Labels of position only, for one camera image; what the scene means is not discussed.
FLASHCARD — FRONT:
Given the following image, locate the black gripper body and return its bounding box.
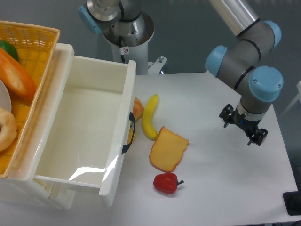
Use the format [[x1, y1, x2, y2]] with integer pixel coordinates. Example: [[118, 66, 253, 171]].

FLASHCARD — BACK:
[[233, 111, 259, 136]]

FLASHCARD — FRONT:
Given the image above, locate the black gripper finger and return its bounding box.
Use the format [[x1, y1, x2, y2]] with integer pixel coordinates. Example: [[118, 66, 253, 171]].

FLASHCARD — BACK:
[[219, 104, 234, 128], [246, 128, 268, 146]]

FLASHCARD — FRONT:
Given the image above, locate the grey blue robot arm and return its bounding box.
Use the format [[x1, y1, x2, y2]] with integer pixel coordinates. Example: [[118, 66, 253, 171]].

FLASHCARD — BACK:
[[79, 0, 283, 145]]

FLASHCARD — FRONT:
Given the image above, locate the toast bread slice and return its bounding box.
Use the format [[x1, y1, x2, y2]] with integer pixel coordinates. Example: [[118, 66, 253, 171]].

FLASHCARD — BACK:
[[149, 127, 190, 173]]

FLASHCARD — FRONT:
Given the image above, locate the orange baguette bread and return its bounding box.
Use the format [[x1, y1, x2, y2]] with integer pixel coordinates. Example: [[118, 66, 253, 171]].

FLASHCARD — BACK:
[[0, 48, 37, 100]]

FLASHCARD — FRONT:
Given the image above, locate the black device at edge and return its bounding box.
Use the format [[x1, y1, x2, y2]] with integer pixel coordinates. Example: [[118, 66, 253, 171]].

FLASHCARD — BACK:
[[283, 191, 301, 216]]

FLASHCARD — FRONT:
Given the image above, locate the yellow banana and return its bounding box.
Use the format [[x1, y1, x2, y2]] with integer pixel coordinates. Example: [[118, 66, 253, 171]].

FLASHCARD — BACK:
[[142, 94, 158, 141]]

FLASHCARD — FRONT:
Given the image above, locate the orange peach fruit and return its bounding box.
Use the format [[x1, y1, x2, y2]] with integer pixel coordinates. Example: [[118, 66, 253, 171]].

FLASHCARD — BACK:
[[133, 97, 144, 121]]

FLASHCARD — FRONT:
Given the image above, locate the red bell pepper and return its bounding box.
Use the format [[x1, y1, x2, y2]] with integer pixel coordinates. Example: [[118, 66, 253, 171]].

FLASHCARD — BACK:
[[153, 173, 184, 194]]

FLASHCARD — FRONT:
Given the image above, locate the white plastic drawer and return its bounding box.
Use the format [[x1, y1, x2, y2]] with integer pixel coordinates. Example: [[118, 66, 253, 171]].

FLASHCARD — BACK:
[[35, 56, 136, 207]]

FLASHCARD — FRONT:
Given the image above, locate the yellow wicker basket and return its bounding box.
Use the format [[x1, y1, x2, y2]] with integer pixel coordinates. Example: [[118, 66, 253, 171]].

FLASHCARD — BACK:
[[0, 21, 60, 178]]

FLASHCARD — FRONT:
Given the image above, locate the white drawer cabinet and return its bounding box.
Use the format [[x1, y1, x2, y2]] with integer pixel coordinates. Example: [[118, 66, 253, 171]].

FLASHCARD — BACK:
[[0, 43, 75, 209]]

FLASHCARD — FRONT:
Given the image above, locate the beige bagel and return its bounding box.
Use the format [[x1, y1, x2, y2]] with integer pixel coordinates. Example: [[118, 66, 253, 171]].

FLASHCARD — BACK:
[[0, 107, 17, 152]]

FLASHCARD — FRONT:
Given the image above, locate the white plate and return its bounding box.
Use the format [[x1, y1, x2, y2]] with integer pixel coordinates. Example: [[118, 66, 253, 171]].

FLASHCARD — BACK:
[[0, 81, 12, 112]]

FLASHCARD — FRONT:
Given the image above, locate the green pepper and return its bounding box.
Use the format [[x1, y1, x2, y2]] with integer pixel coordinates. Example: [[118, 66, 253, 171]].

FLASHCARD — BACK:
[[0, 40, 19, 62]]

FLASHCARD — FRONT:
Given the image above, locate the yellow item behind handle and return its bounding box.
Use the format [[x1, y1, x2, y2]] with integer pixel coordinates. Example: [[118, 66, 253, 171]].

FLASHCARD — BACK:
[[127, 123, 136, 144]]

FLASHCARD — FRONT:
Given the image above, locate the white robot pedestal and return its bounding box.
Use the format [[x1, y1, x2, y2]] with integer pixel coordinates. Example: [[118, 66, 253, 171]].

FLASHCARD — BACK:
[[103, 12, 167, 75]]

